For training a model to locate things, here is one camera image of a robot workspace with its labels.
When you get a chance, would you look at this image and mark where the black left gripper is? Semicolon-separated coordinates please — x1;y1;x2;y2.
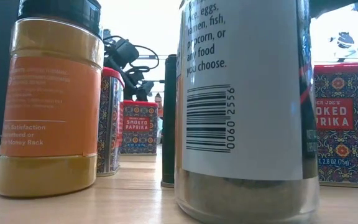
124;67;155;102

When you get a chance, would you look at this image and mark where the red-lidded smoked paprika tin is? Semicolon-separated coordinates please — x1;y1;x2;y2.
96;67;126;177
119;100;159;156
313;63;358;189

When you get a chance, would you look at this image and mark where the glass seasoning jar tan lid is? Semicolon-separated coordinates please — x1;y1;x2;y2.
174;0;320;224

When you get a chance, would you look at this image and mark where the person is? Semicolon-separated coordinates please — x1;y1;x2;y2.
154;92;164;138

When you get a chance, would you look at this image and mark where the dark green spice tin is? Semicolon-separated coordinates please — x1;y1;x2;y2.
160;54;178;189

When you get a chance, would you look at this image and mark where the turmeric jar orange label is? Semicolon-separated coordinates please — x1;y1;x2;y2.
0;0;105;199

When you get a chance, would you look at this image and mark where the black hanging ceiling fixture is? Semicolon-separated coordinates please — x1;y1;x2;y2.
329;30;356;50

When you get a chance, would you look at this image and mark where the grey horizontal frame beam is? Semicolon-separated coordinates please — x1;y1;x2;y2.
103;54;358;65

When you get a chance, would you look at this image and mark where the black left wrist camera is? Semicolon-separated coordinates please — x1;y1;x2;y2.
112;37;140;68

